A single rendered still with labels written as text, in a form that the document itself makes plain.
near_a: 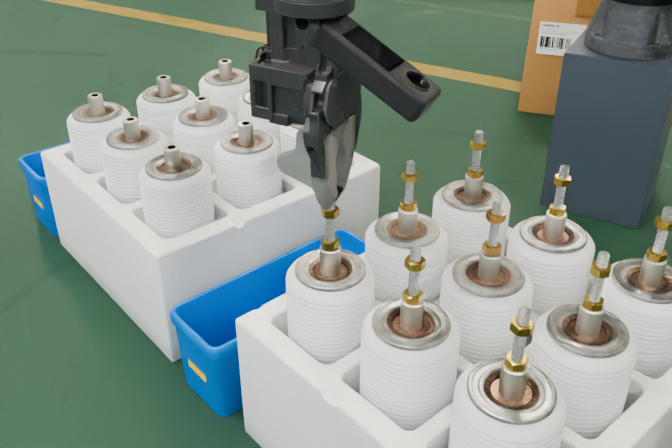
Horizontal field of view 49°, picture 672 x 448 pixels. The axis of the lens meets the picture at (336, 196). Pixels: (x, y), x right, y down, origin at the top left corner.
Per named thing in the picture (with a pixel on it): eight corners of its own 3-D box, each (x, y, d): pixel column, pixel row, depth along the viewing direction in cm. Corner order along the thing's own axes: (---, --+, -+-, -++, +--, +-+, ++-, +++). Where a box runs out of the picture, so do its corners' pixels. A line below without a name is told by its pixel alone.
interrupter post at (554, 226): (542, 230, 86) (546, 205, 84) (564, 233, 85) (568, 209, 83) (540, 240, 84) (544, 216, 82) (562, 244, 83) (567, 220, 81)
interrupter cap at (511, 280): (449, 295, 75) (450, 290, 75) (453, 254, 82) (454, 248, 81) (525, 304, 74) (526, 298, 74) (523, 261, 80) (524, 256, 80)
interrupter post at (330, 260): (332, 263, 80) (331, 237, 78) (346, 273, 78) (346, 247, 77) (314, 271, 79) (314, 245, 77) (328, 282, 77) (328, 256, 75)
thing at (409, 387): (442, 420, 84) (455, 294, 75) (451, 492, 76) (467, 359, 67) (358, 419, 84) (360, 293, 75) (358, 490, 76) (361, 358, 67)
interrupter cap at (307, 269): (335, 244, 83) (335, 239, 83) (380, 275, 78) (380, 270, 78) (280, 269, 79) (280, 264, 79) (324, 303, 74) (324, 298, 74)
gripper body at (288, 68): (290, 96, 75) (286, -23, 69) (366, 111, 72) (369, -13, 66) (250, 124, 69) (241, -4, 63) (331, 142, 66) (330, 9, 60)
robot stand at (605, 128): (564, 166, 153) (588, 24, 138) (655, 187, 145) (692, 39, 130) (539, 204, 139) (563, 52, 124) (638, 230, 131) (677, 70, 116)
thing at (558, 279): (499, 323, 99) (515, 207, 90) (573, 338, 96) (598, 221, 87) (487, 371, 91) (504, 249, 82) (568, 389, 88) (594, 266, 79)
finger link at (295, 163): (287, 197, 76) (285, 113, 72) (338, 210, 74) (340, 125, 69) (271, 210, 73) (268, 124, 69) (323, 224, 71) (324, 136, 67)
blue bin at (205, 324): (341, 289, 116) (341, 225, 110) (390, 324, 109) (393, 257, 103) (175, 379, 99) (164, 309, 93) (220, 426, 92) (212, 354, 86)
